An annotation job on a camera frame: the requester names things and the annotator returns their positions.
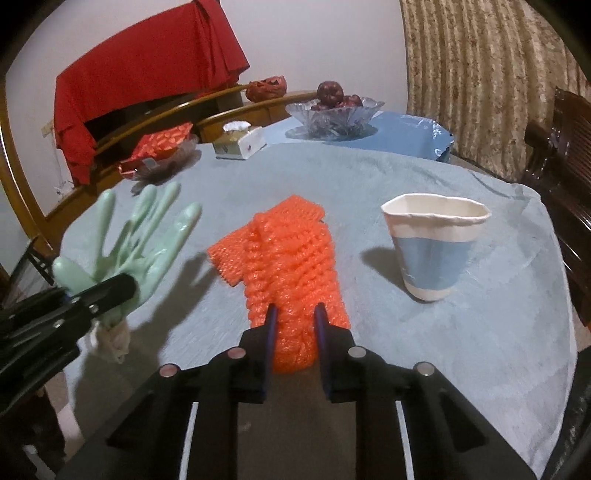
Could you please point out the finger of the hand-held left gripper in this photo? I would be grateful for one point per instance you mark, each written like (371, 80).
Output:
(111, 287)

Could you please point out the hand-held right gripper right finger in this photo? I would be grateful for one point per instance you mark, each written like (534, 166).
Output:
(321, 323)

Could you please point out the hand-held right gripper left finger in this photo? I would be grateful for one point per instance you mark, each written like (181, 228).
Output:
(272, 323)

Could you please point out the green rubber glove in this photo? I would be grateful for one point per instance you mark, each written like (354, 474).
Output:
(147, 244)

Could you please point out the orange foam net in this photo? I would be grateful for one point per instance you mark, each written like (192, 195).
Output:
(291, 258)

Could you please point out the white and blue paper cup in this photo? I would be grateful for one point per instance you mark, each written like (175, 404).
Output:
(434, 249)

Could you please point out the light blue tablecloth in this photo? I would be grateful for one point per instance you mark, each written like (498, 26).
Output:
(323, 175)

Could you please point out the red patterned packet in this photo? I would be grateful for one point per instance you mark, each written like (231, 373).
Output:
(159, 143)

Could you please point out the white tissue box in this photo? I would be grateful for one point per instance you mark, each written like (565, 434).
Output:
(240, 141)

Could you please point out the glass fruit bowl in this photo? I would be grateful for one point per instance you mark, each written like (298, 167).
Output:
(334, 120)

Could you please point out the blue plastic sheet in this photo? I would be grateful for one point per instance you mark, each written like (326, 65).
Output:
(401, 134)

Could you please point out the red cloth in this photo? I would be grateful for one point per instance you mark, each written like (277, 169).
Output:
(147, 69)

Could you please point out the small dark red apple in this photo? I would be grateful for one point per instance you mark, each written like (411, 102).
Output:
(353, 100)

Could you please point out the large dark red apple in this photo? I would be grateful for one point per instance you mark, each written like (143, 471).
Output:
(328, 90)

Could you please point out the orange pumpkin basket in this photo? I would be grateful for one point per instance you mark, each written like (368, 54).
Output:
(265, 88)

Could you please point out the dark wooden armchair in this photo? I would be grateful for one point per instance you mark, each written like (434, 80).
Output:
(554, 152)

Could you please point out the beige patterned curtain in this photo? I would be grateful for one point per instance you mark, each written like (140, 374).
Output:
(485, 69)

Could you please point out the curved wooden bench frame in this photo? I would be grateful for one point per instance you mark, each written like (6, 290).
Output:
(221, 117)

